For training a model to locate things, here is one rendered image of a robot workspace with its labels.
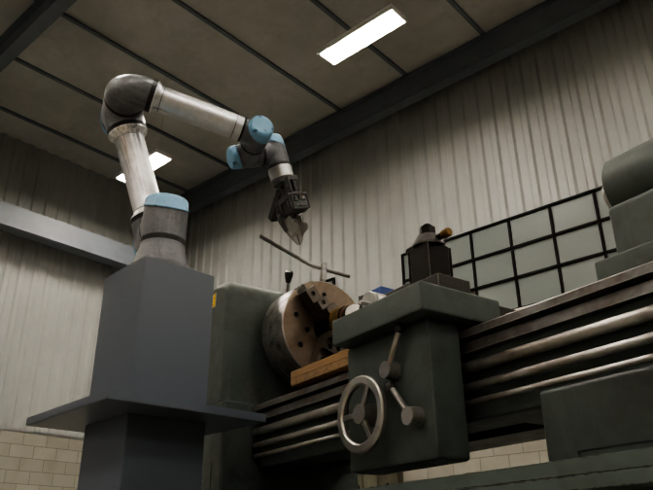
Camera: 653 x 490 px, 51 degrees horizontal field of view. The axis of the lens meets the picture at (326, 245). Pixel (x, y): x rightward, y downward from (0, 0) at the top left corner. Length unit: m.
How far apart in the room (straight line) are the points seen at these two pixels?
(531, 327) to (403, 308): 0.24
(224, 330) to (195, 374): 0.48
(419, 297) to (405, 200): 9.76
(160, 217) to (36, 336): 11.29
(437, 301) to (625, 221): 0.37
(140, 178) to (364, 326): 0.88
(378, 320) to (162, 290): 0.55
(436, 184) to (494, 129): 1.17
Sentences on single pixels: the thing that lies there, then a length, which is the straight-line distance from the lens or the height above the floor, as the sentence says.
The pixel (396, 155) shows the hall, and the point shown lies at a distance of 11.52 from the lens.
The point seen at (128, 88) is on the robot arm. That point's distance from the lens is 2.04.
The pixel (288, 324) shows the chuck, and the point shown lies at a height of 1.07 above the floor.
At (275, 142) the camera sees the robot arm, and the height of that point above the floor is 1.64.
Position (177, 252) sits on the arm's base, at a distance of 1.78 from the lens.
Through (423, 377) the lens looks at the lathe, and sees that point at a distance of 1.34.
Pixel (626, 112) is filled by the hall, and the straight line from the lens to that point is 9.84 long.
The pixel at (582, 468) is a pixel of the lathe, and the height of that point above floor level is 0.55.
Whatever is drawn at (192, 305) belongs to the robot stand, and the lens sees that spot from 1.72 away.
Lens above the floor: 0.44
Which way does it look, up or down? 25 degrees up
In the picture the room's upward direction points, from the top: 1 degrees counter-clockwise
